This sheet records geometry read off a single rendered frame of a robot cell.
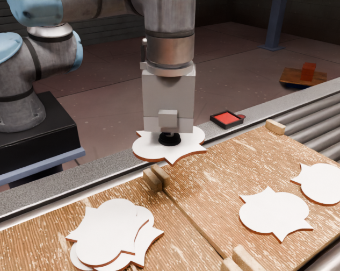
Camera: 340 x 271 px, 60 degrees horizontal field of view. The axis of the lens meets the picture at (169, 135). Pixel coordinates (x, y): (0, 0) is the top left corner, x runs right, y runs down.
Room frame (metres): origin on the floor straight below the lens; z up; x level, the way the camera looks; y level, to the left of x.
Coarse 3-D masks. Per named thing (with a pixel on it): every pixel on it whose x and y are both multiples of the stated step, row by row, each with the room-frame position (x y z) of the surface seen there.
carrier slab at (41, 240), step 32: (128, 192) 0.47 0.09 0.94; (160, 192) 0.47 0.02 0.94; (32, 224) 0.38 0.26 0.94; (64, 224) 0.38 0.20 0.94; (160, 224) 0.38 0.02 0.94; (0, 256) 0.31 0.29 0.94; (32, 256) 0.31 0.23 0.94; (64, 256) 0.31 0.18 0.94; (160, 256) 0.31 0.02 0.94; (192, 256) 0.31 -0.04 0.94
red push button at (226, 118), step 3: (222, 114) 0.84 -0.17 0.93; (225, 114) 0.84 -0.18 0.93; (228, 114) 0.84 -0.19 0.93; (216, 117) 0.82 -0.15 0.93; (219, 117) 0.82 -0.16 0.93; (222, 117) 0.82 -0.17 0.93; (225, 117) 0.82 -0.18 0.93; (228, 117) 0.82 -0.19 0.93; (231, 117) 0.82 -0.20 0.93; (234, 117) 0.82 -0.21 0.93; (222, 120) 0.80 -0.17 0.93; (225, 120) 0.80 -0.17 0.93; (228, 120) 0.80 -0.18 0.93; (231, 120) 0.80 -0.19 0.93; (234, 120) 0.80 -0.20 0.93; (225, 123) 0.78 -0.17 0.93
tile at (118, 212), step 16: (112, 208) 0.40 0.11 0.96; (128, 208) 0.40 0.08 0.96; (80, 224) 0.36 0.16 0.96; (96, 224) 0.36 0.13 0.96; (112, 224) 0.36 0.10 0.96; (128, 224) 0.36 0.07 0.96; (144, 224) 0.37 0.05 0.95; (80, 240) 0.33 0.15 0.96; (96, 240) 0.33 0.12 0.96; (112, 240) 0.33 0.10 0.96; (128, 240) 0.33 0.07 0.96; (80, 256) 0.29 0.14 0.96; (96, 256) 0.29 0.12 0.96; (112, 256) 0.29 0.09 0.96
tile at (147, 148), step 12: (144, 132) 0.49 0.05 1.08; (156, 132) 0.49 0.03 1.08; (144, 144) 0.45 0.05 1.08; (156, 144) 0.45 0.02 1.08; (180, 144) 0.45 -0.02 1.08; (192, 144) 0.45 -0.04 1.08; (144, 156) 0.41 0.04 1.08; (156, 156) 0.41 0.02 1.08; (168, 156) 0.41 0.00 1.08; (180, 156) 0.41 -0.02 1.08
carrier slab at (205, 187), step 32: (256, 128) 0.74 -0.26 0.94; (192, 160) 0.59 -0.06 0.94; (224, 160) 0.59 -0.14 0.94; (256, 160) 0.59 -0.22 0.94; (288, 160) 0.59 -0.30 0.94; (320, 160) 0.59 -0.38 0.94; (192, 192) 0.47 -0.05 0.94; (224, 192) 0.47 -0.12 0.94; (256, 192) 0.47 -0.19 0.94; (288, 192) 0.47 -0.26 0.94; (192, 224) 0.39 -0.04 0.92; (224, 224) 0.38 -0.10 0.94; (320, 224) 0.38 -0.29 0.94; (224, 256) 0.32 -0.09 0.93; (256, 256) 0.31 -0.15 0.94; (288, 256) 0.31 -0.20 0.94
